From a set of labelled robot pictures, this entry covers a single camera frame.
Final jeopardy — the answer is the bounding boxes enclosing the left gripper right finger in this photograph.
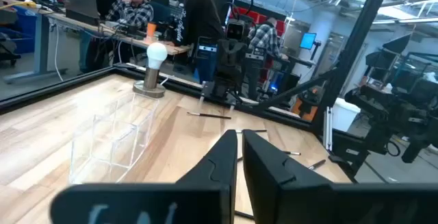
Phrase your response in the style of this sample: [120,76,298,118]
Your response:
[242,129,438,224]

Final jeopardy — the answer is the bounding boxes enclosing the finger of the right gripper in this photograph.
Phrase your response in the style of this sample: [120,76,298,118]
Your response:
[217,40,233,90]
[232,41,248,92]

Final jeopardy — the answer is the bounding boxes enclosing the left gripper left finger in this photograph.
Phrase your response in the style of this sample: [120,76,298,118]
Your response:
[50,129,239,224]

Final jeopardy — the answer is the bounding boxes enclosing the small dark pencil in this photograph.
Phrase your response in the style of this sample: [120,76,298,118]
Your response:
[233,210,256,221]

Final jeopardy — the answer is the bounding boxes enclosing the thin black makeup brush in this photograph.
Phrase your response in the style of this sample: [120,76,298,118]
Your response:
[307,159,327,171]

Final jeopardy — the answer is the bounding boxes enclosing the black brush fluffy head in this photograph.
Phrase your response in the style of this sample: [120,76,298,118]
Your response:
[186,111,233,120]

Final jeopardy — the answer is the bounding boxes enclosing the person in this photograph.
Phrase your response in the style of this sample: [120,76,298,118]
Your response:
[170,0,226,85]
[105,0,155,30]
[246,16,289,101]

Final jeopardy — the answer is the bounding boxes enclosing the table lamp white bulb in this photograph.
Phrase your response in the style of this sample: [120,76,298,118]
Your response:
[132,41,169,99]

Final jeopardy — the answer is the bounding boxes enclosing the orange cup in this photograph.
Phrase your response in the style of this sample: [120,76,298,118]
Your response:
[146,22,157,44]

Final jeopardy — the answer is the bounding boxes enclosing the small blue-screen monitor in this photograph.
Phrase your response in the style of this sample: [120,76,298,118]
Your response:
[299,32,323,62]

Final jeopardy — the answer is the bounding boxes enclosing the orange black shop vacuum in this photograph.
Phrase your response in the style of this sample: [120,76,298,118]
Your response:
[290,86,324,122]

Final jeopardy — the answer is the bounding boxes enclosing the white plastic bin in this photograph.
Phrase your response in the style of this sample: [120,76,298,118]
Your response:
[331,97,361,133]

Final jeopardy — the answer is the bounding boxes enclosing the clear acrylic brush organizer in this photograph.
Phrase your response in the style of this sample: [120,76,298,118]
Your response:
[69,92,161,186]

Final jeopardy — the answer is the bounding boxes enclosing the grey open laptop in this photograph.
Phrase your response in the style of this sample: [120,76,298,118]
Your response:
[61,0,101,26]

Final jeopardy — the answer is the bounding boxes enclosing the wooden desk grey legs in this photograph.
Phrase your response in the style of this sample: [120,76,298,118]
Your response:
[0,0,192,85]

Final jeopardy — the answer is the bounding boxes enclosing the blue plastic bin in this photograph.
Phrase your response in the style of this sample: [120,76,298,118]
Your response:
[0,6,38,55]

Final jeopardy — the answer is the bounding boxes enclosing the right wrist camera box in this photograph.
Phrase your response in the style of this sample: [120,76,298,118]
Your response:
[224,18,246,42]

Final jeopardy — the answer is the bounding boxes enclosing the black aluminium table frame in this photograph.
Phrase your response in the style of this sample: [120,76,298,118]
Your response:
[0,0,396,184]

